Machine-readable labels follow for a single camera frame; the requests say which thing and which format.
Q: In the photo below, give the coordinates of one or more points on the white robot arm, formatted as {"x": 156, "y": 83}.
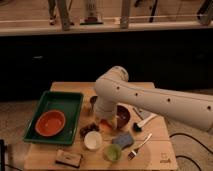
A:
{"x": 195, "y": 110}

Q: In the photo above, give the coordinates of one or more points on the small metal cup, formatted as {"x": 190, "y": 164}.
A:
{"x": 92, "y": 101}

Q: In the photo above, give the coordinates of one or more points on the white paper cup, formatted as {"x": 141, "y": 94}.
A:
{"x": 93, "y": 140}

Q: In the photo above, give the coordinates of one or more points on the green plastic cup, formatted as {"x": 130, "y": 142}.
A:
{"x": 112, "y": 152}

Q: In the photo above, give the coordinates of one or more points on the dark purple bowl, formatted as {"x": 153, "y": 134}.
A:
{"x": 123, "y": 116}

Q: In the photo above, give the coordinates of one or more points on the green plastic tray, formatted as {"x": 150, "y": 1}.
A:
{"x": 70, "y": 104}

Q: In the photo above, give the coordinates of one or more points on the brown grape bunch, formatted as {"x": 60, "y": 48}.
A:
{"x": 88, "y": 128}

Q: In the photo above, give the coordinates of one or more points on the grey cloth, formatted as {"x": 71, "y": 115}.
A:
{"x": 143, "y": 114}

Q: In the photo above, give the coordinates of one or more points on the black white dish brush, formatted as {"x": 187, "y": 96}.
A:
{"x": 137, "y": 127}

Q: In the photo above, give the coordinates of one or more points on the orange bowl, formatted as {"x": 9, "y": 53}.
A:
{"x": 50, "y": 123}

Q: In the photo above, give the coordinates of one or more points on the wooden block eraser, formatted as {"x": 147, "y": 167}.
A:
{"x": 67, "y": 158}

